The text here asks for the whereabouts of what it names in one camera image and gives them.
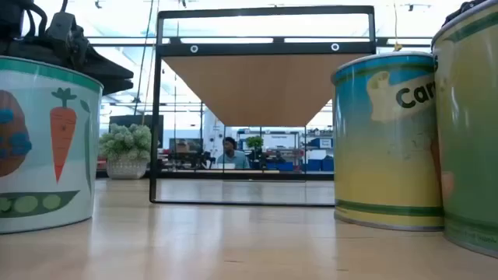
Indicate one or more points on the blue storage bin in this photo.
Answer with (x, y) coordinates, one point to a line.
(284, 166)
(319, 165)

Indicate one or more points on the blue yellow carrots can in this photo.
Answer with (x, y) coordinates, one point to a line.
(381, 163)

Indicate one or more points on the green yellow labelled can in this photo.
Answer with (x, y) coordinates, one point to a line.
(470, 136)

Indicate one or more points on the black aluminium table frame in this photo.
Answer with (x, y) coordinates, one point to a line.
(186, 175)

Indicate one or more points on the white mixed vegetable can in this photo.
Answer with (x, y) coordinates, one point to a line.
(39, 155)

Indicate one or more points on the potted plant white woven pot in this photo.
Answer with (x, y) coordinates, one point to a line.
(126, 144)

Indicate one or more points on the person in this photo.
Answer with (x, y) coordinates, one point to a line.
(233, 157)

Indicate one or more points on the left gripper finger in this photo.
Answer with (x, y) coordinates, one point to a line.
(113, 72)
(118, 85)

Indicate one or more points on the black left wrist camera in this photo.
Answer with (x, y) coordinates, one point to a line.
(62, 25)

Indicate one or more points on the small green plant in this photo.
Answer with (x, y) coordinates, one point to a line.
(254, 142)

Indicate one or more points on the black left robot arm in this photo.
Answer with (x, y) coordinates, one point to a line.
(11, 15)

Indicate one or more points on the blue white box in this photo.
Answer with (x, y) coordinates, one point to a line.
(321, 142)

